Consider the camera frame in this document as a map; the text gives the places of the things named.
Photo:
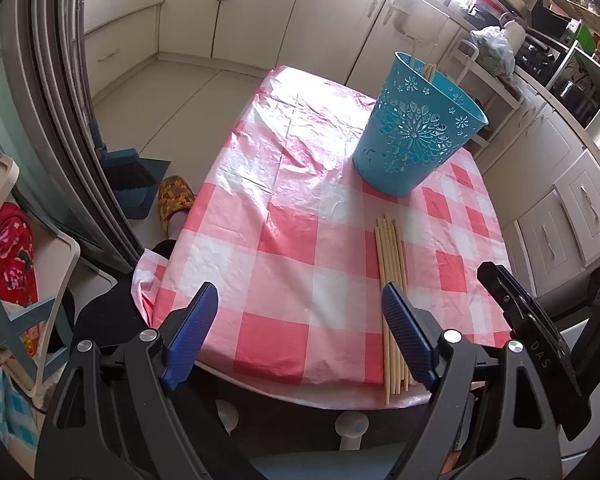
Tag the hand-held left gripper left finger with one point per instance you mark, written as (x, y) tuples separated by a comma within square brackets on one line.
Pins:
[(190, 330)]

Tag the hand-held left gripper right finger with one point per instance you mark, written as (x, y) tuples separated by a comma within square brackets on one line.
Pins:
[(410, 335)]

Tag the row of wooden chopsticks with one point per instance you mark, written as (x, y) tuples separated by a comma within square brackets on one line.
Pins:
[(387, 260)]

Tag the blue perforated plastic basket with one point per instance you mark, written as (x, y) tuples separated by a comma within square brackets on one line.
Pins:
[(405, 160)]

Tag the single wooden chopstick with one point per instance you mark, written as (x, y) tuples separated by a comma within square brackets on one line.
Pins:
[(429, 71)]

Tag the white plastic table leg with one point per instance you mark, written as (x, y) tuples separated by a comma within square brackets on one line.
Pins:
[(227, 416), (351, 430)]

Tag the red white checkered tablecloth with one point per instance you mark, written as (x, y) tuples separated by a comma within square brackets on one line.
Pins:
[(290, 260)]

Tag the yellow patterned slipper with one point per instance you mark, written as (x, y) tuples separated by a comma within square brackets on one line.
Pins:
[(175, 195)]

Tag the dark blue dustpan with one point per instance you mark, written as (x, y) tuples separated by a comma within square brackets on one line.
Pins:
[(130, 185)]

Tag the red floral slipper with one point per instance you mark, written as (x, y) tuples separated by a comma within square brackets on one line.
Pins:
[(10, 260)]

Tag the black cooking pot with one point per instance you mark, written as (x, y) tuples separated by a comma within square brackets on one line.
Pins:
[(575, 100)]

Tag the blue checkered cloth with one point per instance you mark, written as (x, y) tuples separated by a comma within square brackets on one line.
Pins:
[(5, 410)]

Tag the white kitchen cart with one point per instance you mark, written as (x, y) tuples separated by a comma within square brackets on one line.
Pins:
[(510, 97)]

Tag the black toaster oven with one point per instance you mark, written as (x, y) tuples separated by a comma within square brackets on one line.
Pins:
[(540, 57)]

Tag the green box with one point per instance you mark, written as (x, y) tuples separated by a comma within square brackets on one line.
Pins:
[(586, 37)]

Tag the grey refrigerator door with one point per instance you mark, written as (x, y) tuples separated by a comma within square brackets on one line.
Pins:
[(55, 110)]

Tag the plastic bag of greens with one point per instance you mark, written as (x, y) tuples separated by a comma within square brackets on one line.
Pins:
[(492, 52)]

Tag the white kettle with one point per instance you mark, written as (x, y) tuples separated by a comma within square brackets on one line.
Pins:
[(515, 32)]

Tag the white door-hung bag holder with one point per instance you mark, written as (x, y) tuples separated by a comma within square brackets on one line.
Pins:
[(415, 20)]

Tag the cream kitchen base cabinets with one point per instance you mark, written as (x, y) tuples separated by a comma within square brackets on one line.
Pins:
[(260, 10)]

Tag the white shelf rack blue frame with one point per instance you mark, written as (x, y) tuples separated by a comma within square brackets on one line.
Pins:
[(55, 280)]

